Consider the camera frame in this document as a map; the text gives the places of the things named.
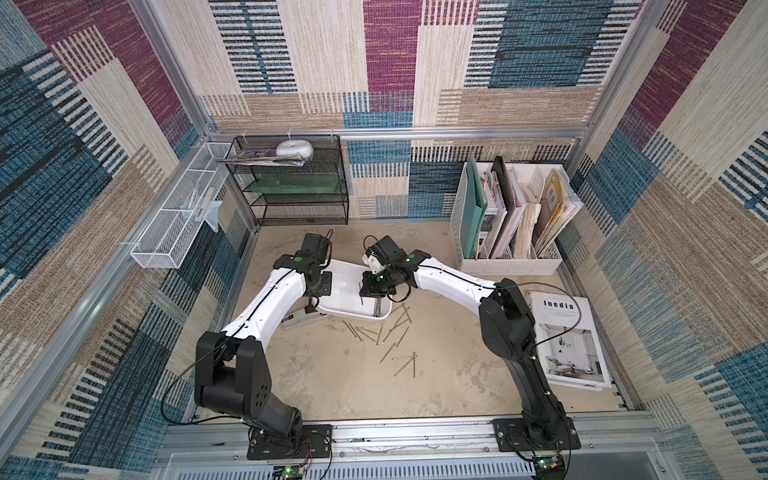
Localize green tray in shelf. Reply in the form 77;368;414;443
245;174;341;195

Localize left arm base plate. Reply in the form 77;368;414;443
246;424;333;461

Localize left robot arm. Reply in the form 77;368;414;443
194;233;332;453

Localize black binder in organizer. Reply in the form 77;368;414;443
491;156;516;213

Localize brown envelopes in organizer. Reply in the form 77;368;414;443
533;169;584;256

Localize black wire mesh shelf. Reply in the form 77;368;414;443
220;134;349;227

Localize white wire wall basket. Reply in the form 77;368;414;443
130;142;229;269

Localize white Inedia magazine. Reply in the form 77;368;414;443
527;291;611;391

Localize white plastic storage box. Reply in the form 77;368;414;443
317;260;393;321

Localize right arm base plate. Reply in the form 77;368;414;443
492;417;582;452

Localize white desktop file organizer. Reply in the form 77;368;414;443
449;161;569;276

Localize steel nail lower pair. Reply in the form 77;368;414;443
394;352;418;377

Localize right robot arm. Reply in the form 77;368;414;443
360;236;581;452

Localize white round device on shelf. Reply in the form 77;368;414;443
275;139;314;160

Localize green folder in organizer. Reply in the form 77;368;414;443
460;157;487;259

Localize magazines on black shelf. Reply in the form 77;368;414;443
219;148;314;167

